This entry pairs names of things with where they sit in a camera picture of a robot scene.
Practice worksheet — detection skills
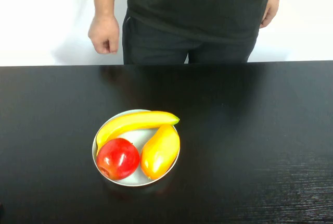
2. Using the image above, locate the person in black clothes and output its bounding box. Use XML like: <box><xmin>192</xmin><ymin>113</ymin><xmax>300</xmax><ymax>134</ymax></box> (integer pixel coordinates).
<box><xmin>125</xmin><ymin>0</ymin><xmax>295</xmax><ymax>44</ymax></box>

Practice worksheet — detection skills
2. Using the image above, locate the orange yellow mango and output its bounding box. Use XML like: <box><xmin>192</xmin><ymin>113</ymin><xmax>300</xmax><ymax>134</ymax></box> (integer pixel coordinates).
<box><xmin>140</xmin><ymin>123</ymin><xmax>181</xmax><ymax>180</ymax></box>

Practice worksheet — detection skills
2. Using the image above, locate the person's left hand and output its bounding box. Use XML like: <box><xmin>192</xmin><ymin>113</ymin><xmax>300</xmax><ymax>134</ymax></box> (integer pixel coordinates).
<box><xmin>259</xmin><ymin>0</ymin><xmax>281</xmax><ymax>29</ymax></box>

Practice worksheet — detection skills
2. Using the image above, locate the yellow banana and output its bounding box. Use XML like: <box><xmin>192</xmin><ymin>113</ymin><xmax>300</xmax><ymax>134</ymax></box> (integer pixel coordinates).
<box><xmin>95</xmin><ymin>110</ymin><xmax>181</xmax><ymax>157</ymax></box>

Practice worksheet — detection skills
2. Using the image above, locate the white round plate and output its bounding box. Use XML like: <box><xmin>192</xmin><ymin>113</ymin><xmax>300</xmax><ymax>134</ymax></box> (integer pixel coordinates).
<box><xmin>92</xmin><ymin>109</ymin><xmax>181</xmax><ymax>188</ymax></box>

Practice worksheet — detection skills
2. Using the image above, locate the red apple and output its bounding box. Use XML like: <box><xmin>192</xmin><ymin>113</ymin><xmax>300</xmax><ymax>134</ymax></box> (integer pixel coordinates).
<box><xmin>96</xmin><ymin>138</ymin><xmax>141</xmax><ymax>181</ymax></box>

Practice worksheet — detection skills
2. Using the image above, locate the person's right hand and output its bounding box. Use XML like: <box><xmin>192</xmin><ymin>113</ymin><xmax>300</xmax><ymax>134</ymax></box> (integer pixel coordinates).
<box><xmin>87</xmin><ymin>14</ymin><xmax>120</xmax><ymax>55</ymax></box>

